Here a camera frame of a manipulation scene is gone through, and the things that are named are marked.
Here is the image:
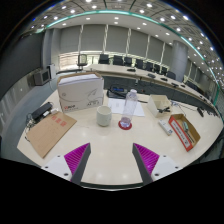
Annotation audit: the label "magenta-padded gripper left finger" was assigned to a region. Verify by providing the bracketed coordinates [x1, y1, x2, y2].
[40, 142, 92, 186]

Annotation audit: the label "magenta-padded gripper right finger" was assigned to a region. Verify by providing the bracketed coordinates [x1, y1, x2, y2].
[132, 142, 183, 186]

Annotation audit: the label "clear plastic water bottle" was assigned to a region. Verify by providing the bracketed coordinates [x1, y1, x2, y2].
[119, 88, 139, 129]

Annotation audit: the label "white power strip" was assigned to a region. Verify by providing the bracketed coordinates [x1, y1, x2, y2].
[157, 119, 174, 136]

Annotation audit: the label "brown paper envelope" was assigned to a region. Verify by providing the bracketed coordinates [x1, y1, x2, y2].
[25, 111, 78, 159]

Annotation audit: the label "flat round red coaster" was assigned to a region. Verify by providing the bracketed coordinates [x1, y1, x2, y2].
[117, 120, 133, 131]

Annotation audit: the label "white ceramic mug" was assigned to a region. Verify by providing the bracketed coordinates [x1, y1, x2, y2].
[96, 105, 113, 128]

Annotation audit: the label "red-edged brown cardboard box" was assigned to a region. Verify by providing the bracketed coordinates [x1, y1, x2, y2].
[167, 113, 202, 153]

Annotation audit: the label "white open cardboard box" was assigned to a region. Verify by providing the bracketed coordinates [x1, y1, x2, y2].
[146, 94, 173, 119]

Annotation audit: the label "black flat device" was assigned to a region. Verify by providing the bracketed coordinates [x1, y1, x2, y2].
[26, 101, 54, 125]

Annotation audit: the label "white printed paper sheet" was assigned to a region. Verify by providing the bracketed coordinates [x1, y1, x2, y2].
[107, 97, 146, 118]

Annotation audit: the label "white copy paper box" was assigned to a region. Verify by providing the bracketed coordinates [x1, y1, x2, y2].
[56, 71, 105, 114]

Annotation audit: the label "black desk console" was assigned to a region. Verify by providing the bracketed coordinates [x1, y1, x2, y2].
[107, 85, 129, 100]

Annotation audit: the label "long curved conference desk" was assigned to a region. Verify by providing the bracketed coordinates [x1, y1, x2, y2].
[83, 63, 224, 111]

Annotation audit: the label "grey box monitor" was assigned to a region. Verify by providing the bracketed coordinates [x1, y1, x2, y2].
[33, 68, 53, 87]

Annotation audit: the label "black office chairs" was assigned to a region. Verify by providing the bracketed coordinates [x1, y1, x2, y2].
[76, 53, 178, 81]

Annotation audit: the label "round ceiling lights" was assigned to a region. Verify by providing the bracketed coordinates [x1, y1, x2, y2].
[29, 0, 224, 84]

